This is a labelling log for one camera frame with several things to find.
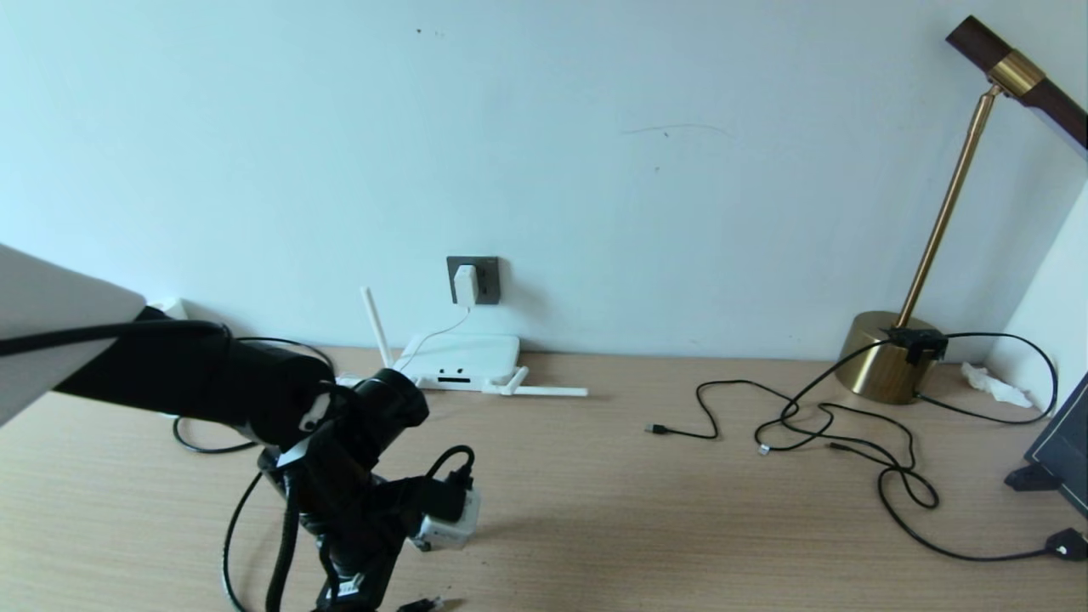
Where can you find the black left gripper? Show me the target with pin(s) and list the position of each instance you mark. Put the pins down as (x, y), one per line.
(348, 510)

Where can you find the crumpled white tissue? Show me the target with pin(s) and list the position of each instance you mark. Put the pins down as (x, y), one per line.
(996, 385)

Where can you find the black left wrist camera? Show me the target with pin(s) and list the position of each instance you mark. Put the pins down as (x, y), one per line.
(446, 523)

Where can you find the grey wall power socket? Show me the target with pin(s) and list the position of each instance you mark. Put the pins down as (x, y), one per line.
(486, 276)

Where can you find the brass desk lamp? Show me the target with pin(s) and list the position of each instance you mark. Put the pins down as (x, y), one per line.
(884, 367)

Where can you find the white power adapter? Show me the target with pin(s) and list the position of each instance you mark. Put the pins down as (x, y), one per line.
(465, 285)

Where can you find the black adapter block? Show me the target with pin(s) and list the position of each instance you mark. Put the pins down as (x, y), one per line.
(920, 342)

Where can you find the white router with antennas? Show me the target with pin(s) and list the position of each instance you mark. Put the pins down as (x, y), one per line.
(476, 353)

